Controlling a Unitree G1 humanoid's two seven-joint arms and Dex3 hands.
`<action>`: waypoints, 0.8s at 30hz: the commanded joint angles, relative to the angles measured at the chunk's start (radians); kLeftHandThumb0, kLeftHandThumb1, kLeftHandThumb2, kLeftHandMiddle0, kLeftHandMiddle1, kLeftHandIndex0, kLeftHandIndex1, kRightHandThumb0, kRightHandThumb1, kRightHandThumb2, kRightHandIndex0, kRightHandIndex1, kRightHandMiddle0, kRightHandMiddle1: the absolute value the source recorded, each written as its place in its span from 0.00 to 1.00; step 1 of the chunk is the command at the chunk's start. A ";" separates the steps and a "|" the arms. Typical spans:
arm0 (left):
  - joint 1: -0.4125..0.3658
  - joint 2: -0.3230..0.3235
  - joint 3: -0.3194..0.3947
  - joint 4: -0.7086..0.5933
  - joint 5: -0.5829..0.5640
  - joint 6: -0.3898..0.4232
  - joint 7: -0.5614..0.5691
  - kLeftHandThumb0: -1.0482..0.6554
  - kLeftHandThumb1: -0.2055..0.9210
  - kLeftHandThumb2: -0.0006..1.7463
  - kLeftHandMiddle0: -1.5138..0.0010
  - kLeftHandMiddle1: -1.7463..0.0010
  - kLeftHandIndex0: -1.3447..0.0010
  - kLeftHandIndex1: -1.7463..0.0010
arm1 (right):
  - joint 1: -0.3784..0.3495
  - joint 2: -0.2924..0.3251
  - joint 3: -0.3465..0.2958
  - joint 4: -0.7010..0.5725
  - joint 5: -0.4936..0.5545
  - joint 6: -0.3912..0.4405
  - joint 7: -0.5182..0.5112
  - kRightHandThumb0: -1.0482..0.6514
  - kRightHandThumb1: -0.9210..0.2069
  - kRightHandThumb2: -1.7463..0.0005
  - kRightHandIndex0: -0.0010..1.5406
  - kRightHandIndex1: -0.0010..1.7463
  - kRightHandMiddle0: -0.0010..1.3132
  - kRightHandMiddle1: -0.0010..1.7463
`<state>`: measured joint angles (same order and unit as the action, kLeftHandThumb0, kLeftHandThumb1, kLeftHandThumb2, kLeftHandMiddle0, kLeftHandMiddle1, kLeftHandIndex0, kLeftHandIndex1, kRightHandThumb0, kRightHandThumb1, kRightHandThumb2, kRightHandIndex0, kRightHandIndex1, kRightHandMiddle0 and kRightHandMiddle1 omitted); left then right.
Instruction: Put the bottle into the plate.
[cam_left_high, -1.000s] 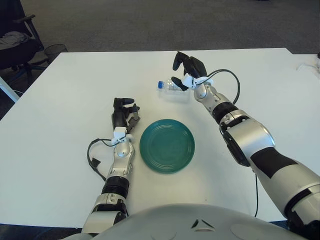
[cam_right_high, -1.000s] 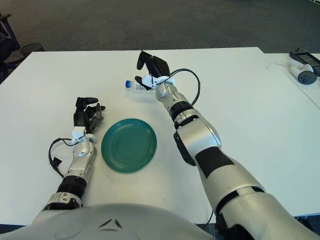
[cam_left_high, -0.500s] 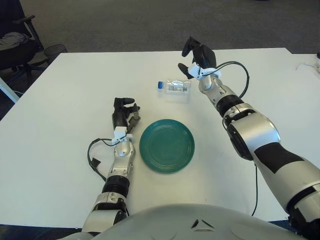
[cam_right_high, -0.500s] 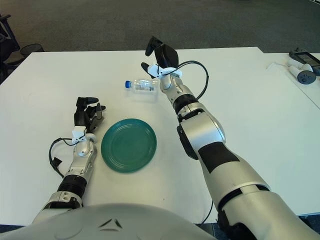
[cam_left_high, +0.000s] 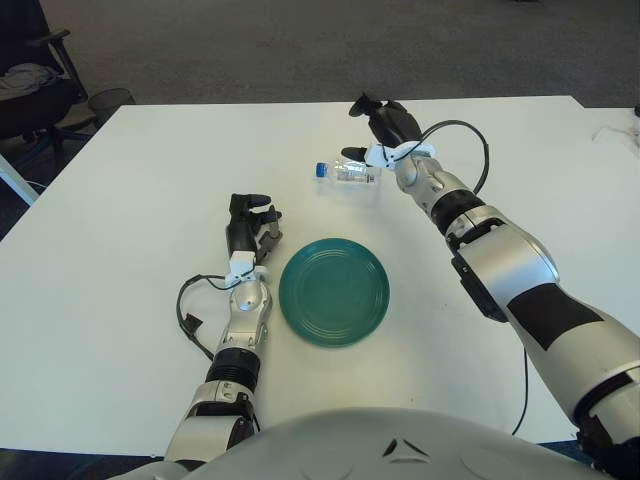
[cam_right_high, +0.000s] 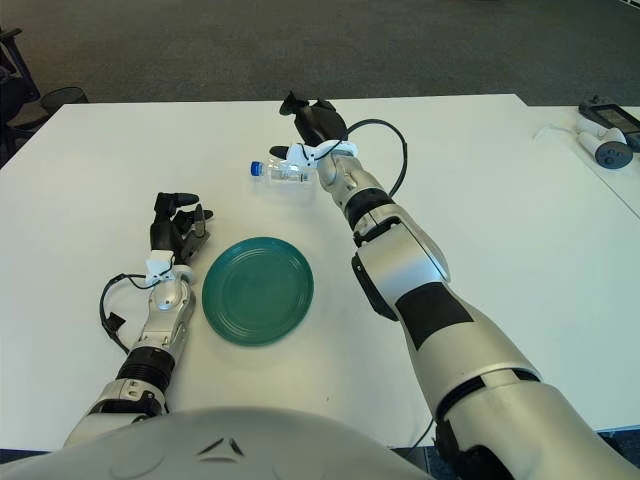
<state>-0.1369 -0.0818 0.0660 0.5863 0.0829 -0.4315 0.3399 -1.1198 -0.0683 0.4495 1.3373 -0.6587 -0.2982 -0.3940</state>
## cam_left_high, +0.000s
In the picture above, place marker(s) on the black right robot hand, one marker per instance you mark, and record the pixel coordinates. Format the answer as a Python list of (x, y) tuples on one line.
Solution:
[(395, 125)]

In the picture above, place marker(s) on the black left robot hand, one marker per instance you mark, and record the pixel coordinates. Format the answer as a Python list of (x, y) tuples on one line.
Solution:
[(240, 235)]

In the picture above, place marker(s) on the clear bottle with blue cap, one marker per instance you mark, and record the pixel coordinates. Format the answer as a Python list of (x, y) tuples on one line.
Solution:
[(345, 175)]

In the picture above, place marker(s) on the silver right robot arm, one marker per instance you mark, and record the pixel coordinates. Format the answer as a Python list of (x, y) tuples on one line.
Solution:
[(500, 260)]

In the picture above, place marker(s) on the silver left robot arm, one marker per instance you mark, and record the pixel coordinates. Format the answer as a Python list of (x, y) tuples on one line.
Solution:
[(247, 297)]

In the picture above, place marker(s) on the green round plate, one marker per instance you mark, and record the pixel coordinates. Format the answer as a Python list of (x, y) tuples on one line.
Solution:
[(335, 295)]

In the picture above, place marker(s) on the silver robot torso cover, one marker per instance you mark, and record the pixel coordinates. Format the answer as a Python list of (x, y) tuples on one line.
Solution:
[(325, 445)]

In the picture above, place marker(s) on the black office chair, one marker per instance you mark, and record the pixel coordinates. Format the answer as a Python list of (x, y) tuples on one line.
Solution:
[(30, 107)]

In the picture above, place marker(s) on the grey cloth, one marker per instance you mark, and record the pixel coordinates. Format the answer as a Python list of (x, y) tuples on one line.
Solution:
[(25, 77)]

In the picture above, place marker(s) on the white desk frame beam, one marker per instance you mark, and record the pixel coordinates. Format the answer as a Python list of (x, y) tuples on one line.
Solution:
[(17, 184)]

